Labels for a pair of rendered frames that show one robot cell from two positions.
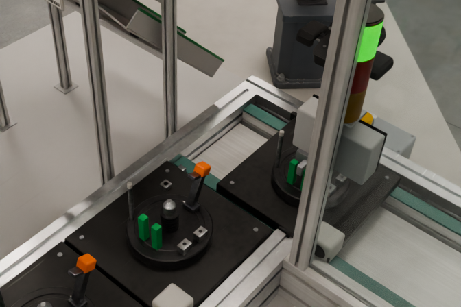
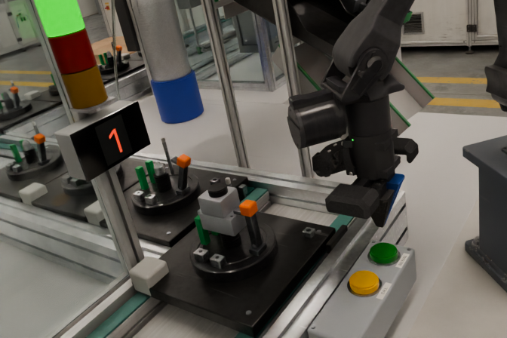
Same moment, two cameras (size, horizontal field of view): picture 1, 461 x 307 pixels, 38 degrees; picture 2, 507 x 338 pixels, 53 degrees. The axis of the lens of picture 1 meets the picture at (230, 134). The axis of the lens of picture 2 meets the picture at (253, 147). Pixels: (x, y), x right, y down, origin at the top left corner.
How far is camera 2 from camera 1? 131 cm
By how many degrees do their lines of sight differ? 76
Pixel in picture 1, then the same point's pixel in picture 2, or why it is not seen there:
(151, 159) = (252, 173)
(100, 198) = (207, 167)
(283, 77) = (475, 241)
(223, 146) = (304, 216)
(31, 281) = (133, 164)
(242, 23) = not seen: outside the picture
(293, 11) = (480, 149)
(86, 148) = not seen: hidden behind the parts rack
